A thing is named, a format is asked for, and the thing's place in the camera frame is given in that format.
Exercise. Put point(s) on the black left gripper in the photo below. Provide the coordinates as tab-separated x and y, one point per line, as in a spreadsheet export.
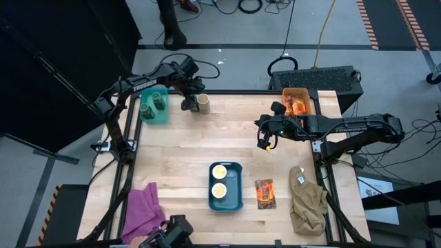
191	86

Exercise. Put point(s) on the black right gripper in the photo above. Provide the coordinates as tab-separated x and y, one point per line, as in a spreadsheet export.
266	132

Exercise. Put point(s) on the furikake jar beige lid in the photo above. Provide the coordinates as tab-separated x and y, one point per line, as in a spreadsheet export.
219	190
219	171
204	100

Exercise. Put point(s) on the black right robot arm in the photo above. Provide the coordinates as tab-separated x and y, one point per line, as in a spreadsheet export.
348	127

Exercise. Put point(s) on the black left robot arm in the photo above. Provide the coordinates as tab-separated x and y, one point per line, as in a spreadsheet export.
144	85

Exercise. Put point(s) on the aqua plastic bin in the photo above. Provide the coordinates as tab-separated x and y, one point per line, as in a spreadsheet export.
162	117

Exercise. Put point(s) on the orange translucent plastic bin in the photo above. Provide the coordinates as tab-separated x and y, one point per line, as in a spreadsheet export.
308	100

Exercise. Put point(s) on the black computer case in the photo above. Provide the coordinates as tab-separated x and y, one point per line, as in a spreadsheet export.
317	80

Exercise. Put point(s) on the dark teal plastic bin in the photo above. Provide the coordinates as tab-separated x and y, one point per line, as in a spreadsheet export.
234	199

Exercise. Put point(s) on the person's shoe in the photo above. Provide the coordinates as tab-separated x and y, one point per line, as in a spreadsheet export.
189	6

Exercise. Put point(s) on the tan cloth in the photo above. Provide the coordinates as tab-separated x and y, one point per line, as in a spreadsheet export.
306	206

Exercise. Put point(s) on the small white electronics box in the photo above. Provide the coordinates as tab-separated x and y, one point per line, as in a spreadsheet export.
101	146

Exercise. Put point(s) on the white paper sheet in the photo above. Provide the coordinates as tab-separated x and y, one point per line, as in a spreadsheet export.
377	199

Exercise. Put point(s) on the black handheld device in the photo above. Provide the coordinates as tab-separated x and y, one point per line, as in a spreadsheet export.
175	229

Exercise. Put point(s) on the purple cloth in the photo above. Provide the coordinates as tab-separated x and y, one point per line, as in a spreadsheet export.
143	210

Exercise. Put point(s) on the black folding partition screen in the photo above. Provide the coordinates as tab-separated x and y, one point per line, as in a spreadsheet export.
51	51

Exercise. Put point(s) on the person's hand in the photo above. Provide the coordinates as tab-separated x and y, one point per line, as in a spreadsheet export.
135	243

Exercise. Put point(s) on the black mat hazard stripes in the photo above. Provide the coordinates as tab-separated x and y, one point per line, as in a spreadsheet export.
392	24
58	213

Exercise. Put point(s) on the black caster wheel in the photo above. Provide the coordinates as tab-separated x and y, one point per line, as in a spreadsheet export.
433	78

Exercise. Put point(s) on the black aluminium table frame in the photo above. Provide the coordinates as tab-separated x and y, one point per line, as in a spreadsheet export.
241	92

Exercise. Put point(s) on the black padded stand post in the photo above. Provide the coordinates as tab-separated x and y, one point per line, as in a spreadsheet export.
170	27

